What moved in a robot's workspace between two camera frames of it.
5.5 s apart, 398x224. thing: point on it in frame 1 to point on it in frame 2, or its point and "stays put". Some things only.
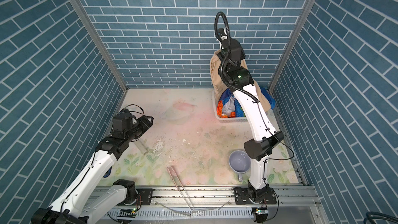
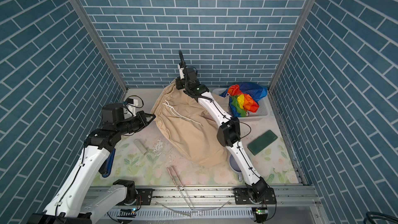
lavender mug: [239, 162] stays put
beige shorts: [218, 85] to [185, 126]
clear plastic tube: [140, 146] stays put
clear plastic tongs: [182, 188] stays put
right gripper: [221, 56] to [179, 81]
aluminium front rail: [219, 198] stays put
